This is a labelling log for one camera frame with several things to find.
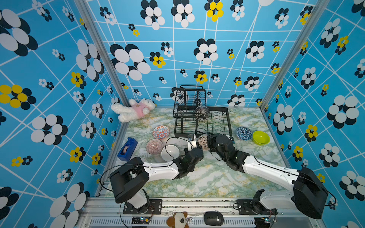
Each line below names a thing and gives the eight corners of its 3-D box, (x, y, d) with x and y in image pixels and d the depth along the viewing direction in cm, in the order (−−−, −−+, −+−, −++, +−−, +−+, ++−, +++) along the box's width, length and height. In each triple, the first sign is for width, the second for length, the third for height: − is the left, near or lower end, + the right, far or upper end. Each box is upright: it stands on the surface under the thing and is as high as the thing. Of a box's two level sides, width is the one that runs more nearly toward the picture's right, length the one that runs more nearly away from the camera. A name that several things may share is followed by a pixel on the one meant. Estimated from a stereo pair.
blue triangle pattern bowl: (237, 140, 102) (239, 137, 98) (234, 130, 108) (236, 126, 104) (251, 140, 102) (253, 137, 98) (247, 130, 108) (249, 126, 104)
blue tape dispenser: (121, 160, 93) (117, 155, 87) (131, 142, 102) (128, 136, 96) (129, 161, 92) (125, 157, 86) (138, 143, 101) (135, 138, 95)
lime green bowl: (252, 146, 99) (255, 142, 95) (248, 134, 105) (251, 130, 102) (268, 146, 99) (271, 142, 95) (263, 134, 105) (266, 130, 101)
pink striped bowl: (146, 154, 95) (144, 151, 91) (148, 142, 101) (146, 138, 97) (162, 154, 95) (161, 151, 91) (163, 142, 101) (163, 138, 97)
